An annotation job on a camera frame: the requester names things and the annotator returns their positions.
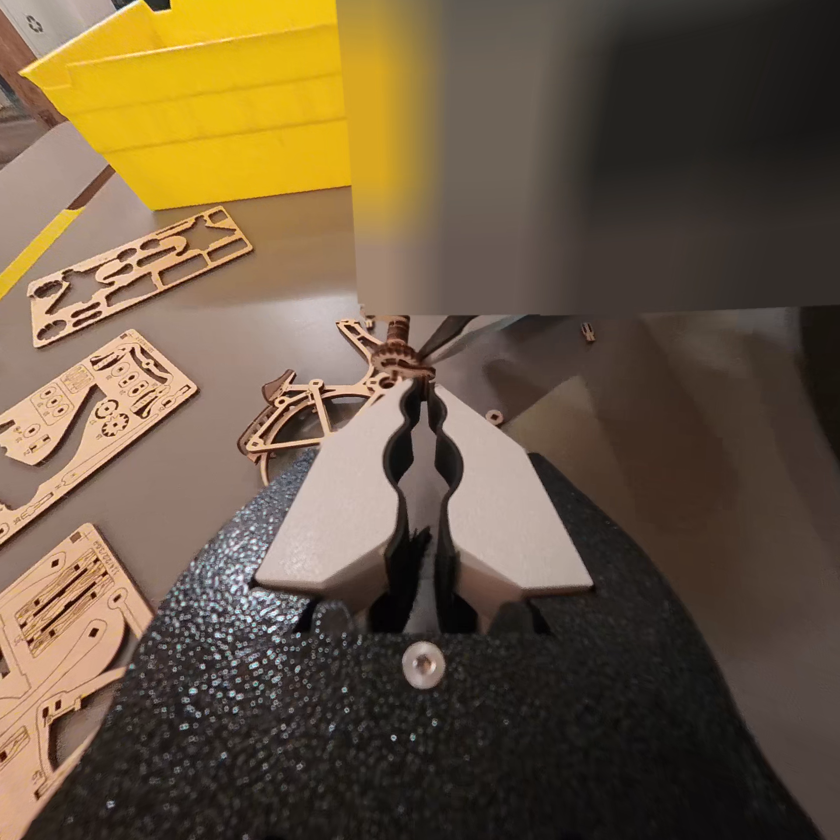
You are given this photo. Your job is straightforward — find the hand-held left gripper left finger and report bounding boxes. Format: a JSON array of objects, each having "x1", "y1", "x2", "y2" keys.
[{"x1": 253, "y1": 379, "x2": 434, "y2": 618}]

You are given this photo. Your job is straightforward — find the wooden parts sheet slotted strips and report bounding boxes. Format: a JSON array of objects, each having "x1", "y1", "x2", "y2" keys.
[{"x1": 0, "y1": 523, "x2": 155, "y2": 788}]

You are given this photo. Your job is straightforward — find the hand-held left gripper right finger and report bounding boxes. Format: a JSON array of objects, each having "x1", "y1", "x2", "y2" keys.
[{"x1": 427, "y1": 382, "x2": 595, "y2": 632}]

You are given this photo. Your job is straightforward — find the recycling bin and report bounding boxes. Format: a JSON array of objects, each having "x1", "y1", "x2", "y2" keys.
[{"x1": 0, "y1": 0, "x2": 67, "y2": 126}]

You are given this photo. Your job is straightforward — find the emptied wooden parts sheet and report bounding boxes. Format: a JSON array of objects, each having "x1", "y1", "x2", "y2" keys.
[{"x1": 28, "y1": 205, "x2": 253, "y2": 349}]

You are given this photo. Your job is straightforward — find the wooden parts sheet curved cutout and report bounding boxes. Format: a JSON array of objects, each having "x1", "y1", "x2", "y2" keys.
[{"x1": 0, "y1": 328, "x2": 199, "y2": 546}]

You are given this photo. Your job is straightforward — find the yellow tape stripe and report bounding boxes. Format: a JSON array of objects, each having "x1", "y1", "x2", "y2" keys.
[{"x1": 0, "y1": 205, "x2": 86, "y2": 299}]

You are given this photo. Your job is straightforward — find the wooden model frame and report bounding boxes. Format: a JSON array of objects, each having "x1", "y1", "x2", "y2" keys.
[{"x1": 238, "y1": 318, "x2": 421, "y2": 483}]

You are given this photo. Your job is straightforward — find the yellow plastic bin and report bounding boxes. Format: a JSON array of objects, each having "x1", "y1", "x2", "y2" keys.
[{"x1": 18, "y1": 0, "x2": 358, "y2": 211}]

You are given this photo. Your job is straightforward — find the wooden gear axle assembly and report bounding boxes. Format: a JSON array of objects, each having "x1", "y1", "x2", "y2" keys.
[{"x1": 371, "y1": 315, "x2": 437, "y2": 389}]

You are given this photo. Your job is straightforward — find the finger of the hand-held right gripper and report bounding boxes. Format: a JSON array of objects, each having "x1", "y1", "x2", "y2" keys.
[
  {"x1": 428, "y1": 316, "x2": 527, "y2": 367},
  {"x1": 420, "y1": 315, "x2": 476, "y2": 363}
]

